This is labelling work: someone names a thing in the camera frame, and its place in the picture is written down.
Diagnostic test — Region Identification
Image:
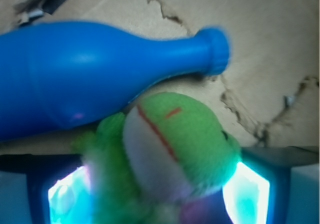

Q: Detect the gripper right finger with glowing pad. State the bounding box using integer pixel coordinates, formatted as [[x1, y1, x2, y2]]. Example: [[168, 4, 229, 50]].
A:
[[222, 146, 320, 224]]

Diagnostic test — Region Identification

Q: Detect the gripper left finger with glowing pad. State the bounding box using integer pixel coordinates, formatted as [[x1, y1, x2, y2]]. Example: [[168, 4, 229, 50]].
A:
[[0, 154, 91, 224]]

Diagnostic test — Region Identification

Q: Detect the green plush frog toy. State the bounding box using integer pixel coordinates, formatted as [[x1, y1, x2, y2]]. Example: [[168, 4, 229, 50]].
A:
[[71, 92, 241, 224]]

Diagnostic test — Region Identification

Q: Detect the brown paper bag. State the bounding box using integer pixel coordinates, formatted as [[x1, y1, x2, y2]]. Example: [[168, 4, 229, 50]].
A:
[[0, 0, 320, 155]]

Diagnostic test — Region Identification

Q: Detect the blue plastic bottle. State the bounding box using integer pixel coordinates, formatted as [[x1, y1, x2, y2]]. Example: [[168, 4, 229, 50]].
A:
[[0, 21, 231, 141]]

